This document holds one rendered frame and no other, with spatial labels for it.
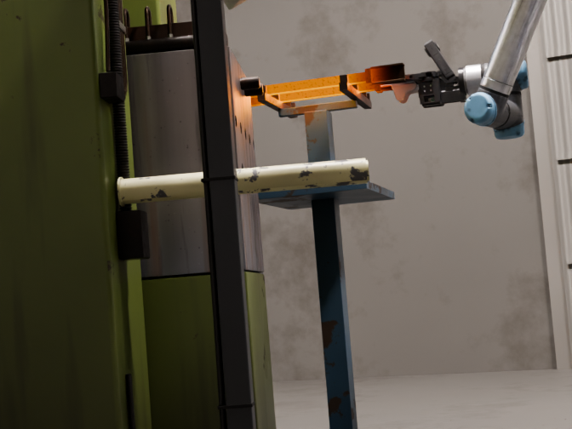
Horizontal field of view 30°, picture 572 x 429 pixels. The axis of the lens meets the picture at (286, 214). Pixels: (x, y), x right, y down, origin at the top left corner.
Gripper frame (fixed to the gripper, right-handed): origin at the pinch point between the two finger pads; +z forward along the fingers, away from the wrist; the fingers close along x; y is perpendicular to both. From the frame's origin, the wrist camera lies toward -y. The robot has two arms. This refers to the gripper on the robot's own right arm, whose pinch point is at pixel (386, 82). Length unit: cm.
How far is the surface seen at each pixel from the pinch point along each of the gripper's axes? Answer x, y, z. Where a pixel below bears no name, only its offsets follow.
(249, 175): -92, 31, 10
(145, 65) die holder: -74, 4, 35
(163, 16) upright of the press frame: -33, -17, 47
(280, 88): -13.4, 0.6, 24.6
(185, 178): -95, 30, 21
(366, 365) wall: 224, 88, 59
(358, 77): -13.5, 0.2, 4.4
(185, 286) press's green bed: -73, 49, 30
